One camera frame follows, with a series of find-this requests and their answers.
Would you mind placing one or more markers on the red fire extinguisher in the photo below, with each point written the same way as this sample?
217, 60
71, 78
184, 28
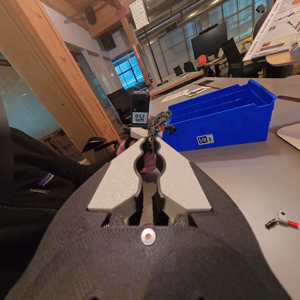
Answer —
150, 78

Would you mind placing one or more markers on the blue storage bin with tag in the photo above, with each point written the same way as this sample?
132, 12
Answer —
234, 131

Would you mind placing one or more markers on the black chair armrest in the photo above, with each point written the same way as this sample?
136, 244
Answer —
92, 141

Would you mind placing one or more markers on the long black connector pin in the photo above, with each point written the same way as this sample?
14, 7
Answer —
271, 223

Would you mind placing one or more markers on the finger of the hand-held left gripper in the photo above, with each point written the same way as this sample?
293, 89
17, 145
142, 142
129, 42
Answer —
139, 133

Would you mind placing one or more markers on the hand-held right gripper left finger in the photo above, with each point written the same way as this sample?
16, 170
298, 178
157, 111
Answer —
114, 185

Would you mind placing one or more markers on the orange seat back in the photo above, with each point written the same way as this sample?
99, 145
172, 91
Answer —
201, 60

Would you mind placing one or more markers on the person's left hand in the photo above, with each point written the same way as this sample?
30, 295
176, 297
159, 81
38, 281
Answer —
148, 165

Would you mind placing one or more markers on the white connector with red axle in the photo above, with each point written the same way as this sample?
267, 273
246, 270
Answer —
283, 220

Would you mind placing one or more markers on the gridded window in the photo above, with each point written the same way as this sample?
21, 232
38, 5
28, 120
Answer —
127, 72

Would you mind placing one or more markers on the printed instruction sheet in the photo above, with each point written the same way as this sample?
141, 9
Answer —
274, 30

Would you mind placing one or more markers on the large wooden pillar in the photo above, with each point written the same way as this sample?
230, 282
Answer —
46, 70

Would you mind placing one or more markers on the black table inlay plate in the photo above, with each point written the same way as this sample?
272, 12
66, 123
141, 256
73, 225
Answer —
204, 82

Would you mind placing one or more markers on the paper sheet with black figure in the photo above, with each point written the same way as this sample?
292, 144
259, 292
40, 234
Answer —
199, 91

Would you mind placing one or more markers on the white stand base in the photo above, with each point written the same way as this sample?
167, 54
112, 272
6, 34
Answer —
290, 136

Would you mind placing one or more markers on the paper sheet with red print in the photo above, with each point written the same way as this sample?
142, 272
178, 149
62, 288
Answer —
174, 95

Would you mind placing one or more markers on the grey bent holed beam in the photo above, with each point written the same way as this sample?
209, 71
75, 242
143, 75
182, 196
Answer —
152, 127

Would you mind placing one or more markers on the wooden top desk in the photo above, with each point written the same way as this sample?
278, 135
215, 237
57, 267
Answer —
212, 61

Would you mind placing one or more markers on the black sign pole stand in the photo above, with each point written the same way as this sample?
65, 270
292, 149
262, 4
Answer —
152, 54

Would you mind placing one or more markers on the person's left forearm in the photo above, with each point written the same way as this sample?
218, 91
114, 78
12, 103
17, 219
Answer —
100, 160

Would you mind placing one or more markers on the white handwritten sign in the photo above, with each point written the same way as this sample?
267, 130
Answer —
139, 14

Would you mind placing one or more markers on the large black monitor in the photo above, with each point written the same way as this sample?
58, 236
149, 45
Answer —
208, 39

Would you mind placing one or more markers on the slim wooden column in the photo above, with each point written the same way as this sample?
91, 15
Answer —
141, 68

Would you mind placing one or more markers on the plain blue storage bin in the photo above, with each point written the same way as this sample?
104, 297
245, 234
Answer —
262, 93

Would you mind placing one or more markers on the black wall speaker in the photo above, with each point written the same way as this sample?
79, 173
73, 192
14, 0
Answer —
107, 42

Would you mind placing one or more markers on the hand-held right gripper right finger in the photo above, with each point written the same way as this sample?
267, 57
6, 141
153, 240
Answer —
185, 185

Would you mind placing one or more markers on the cardboard box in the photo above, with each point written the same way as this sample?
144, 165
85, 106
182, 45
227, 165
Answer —
63, 145

